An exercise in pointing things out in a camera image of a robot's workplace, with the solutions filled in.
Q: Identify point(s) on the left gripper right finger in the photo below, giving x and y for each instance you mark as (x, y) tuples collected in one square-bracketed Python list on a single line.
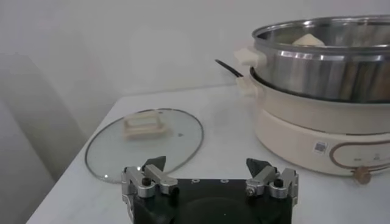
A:
[(268, 179)]

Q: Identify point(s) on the stainless steel steamer basket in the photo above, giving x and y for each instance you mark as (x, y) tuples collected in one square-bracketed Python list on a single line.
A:
[(320, 76)]

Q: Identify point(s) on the cream electric cooker base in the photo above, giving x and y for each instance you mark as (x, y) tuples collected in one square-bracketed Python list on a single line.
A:
[(298, 137)]

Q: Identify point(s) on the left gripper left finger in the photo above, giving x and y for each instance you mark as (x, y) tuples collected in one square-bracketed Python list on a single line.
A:
[(152, 176)]

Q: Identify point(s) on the white steamed baozi bun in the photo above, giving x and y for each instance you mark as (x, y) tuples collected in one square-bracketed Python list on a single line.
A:
[(308, 40)]

